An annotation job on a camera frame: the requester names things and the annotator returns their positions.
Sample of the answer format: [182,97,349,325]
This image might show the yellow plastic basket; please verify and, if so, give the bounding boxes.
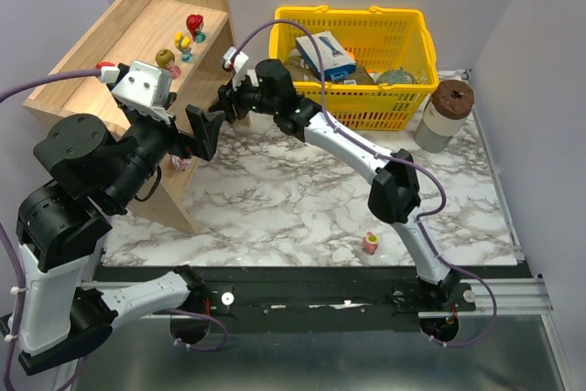
[275,5,439,131]

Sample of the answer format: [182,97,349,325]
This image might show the green round melon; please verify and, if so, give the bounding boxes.
[375,68,418,86]

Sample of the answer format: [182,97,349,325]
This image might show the grey cup brown lid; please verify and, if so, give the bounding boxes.
[414,79,475,153]

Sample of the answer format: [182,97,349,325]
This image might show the blue white razor box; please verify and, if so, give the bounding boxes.
[296,31,356,81]

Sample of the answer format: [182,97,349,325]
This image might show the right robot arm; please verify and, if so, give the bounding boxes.
[212,59,461,307]

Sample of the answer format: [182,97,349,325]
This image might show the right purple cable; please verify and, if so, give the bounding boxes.
[231,18,497,349]

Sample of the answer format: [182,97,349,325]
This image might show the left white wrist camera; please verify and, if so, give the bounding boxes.
[98,60,173,125]

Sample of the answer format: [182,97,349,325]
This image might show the brown hat duck toy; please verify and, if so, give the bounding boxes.
[155,49,181,80]

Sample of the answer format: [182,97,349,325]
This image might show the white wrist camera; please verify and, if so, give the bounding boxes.
[98,60,173,125]
[222,47,249,91]

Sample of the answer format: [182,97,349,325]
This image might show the red haired mermaid toy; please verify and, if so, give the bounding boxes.
[186,14,206,43]

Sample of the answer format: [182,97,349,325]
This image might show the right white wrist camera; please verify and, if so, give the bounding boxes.
[222,47,249,91]

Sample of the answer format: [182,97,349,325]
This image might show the brown paper package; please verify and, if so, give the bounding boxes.
[284,55,375,86]

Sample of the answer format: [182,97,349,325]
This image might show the purple cable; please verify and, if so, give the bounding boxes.
[231,18,497,349]
[0,68,102,106]

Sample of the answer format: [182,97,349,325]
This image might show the small pink cupcake toy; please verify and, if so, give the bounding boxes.
[169,155,191,171]

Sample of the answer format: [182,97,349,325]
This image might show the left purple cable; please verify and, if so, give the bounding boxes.
[0,68,102,106]

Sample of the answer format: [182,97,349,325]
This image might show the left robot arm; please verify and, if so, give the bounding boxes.
[2,105,225,375]

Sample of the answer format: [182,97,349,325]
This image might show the pink green toy figure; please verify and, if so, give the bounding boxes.
[362,232,379,255]

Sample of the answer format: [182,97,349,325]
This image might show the black mounting rail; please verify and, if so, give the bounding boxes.
[91,264,477,333]

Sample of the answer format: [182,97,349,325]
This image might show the yellow blue duck toy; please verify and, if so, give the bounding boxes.
[174,32,193,62]

